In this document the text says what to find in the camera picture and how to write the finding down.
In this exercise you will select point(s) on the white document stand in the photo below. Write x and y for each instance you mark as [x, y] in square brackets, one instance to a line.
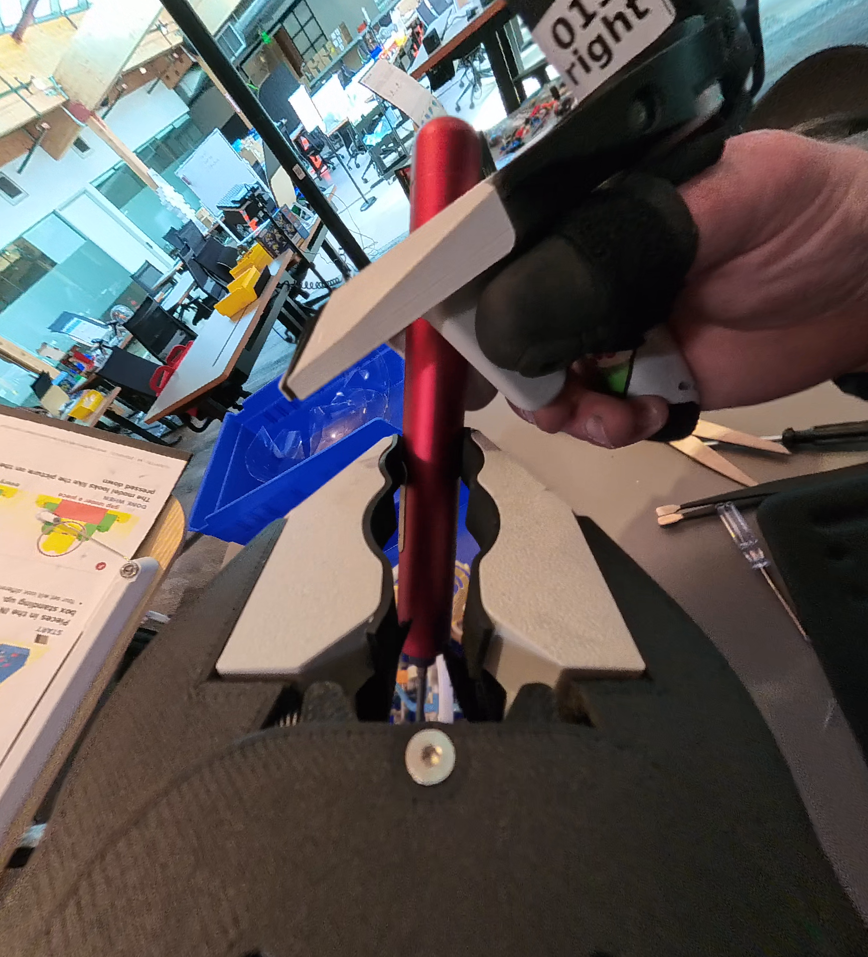
[105, 620]

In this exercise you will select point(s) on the black metal pole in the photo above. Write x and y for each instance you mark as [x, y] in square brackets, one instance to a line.
[269, 127]

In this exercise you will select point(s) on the clear plastic dome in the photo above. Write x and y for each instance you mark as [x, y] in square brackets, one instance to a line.
[329, 426]

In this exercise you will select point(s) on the pile of toy parts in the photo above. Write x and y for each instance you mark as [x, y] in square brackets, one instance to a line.
[531, 123]

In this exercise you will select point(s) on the instruction sheet board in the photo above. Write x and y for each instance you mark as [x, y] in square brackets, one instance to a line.
[30, 523]

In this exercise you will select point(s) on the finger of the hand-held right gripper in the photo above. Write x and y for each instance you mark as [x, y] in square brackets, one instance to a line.
[404, 284]

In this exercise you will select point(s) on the black wrist rest pad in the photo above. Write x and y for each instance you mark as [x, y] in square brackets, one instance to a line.
[845, 598]

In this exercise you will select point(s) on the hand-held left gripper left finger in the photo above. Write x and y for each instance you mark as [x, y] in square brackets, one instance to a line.
[307, 598]

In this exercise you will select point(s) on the red electric screwdriver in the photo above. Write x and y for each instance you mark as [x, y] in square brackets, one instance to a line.
[438, 419]

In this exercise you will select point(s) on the blue plastic bin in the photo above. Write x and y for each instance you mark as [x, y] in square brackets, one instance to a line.
[254, 486]

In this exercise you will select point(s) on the white whiteboard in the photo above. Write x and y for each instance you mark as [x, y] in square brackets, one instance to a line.
[213, 161]

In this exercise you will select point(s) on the black tweezers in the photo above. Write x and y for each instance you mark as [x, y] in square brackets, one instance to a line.
[778, 490]

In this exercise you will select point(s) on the white desk wooden edge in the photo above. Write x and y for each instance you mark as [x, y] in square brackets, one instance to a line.
[217, 351]

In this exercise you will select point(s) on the clear ball maze puzzle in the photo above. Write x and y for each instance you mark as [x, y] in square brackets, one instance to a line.
[441, 688]

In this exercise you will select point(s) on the background document stand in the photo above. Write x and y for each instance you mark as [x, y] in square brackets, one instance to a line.
[396, 86]

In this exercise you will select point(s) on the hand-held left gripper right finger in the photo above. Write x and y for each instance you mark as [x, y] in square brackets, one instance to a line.
[561, 598]

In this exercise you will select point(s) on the person's right hand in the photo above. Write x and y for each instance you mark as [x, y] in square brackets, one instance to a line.
[793, 262]

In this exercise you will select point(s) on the steel scissors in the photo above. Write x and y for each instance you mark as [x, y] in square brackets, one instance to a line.
[725, 445]

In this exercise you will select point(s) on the yellow plastic bin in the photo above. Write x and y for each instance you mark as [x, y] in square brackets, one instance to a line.
[254, 259]
[234, 304]
[90, 404]
[248, 281]

